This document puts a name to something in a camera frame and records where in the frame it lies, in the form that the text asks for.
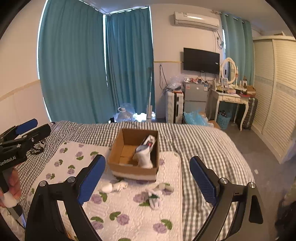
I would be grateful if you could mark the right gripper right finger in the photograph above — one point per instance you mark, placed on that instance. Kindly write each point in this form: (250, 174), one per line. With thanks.
(248, 221)

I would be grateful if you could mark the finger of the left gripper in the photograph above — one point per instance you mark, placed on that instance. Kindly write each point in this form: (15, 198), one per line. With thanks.
(15, 131)
(31, 137)

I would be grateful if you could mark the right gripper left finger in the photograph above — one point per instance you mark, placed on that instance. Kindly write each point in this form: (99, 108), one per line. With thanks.
(44, 221)

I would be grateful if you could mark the white dotted sock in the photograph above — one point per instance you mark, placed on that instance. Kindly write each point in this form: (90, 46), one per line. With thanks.
(117, 187)

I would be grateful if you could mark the white green plush sock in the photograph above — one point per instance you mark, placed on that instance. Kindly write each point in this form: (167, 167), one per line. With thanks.
(155, 195)

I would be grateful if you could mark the small white sock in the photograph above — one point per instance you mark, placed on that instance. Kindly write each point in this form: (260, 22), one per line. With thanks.
(108, 188)

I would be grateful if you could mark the person's left hand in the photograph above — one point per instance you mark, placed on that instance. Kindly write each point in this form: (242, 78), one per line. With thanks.
(13, 181)

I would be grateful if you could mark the black white hair accessory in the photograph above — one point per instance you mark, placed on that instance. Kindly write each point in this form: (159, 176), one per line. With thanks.
(38, 148)

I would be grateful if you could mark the large teal curtain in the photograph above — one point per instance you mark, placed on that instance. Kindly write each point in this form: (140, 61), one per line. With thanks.
(71, 63)

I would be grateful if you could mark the white floral quilted mat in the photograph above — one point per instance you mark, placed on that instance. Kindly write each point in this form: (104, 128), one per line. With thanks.
(124, 215)

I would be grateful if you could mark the grey checkered bed cover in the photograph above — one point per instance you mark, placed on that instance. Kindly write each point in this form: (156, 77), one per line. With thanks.
(212, 146)

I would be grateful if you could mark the brown cardboard box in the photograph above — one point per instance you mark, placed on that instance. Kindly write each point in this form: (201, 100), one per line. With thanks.
(125, 162)

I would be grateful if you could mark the white sock blue trim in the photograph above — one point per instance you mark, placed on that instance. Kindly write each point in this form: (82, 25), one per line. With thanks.
(143, 157)

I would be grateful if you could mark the cream louvered wardrobe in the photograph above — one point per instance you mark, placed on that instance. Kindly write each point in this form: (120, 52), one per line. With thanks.
(274, 82)

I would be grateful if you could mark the white stick vacuum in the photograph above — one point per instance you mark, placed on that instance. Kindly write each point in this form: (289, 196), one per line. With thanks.
(149, 102)

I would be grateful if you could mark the middle teal curtain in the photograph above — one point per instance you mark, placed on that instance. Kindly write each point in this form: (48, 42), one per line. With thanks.
(129, 54)

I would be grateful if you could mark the teal laundry basket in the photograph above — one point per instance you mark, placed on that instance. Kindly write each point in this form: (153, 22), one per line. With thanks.
(223, 119)

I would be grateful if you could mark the blue plastic bag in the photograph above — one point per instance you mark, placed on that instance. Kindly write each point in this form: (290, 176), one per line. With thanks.
(196, 118)

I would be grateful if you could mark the white dressing table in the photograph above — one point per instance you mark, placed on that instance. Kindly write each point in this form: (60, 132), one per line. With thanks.
(229, 98)

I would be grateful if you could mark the white suitcase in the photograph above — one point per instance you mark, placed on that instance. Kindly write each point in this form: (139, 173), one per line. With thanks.
(174, 106)

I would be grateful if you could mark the grey mini fridge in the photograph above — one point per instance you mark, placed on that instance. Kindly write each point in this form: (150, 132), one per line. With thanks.
(195, 97)

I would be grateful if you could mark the clear plastic bag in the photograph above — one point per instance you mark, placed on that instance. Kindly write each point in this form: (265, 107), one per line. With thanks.
(176, 82)

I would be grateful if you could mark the white oval vanity mirror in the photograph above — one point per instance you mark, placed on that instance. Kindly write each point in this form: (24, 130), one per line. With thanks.
(229, 64)

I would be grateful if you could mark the right teal curtain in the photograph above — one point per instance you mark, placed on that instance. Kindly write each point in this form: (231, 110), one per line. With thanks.
(239, 45)

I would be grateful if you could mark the white air conditioner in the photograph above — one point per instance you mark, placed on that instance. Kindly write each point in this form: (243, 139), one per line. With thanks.
(200, 21)

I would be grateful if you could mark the black wall television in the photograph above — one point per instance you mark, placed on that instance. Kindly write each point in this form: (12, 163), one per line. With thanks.
(201, 61)

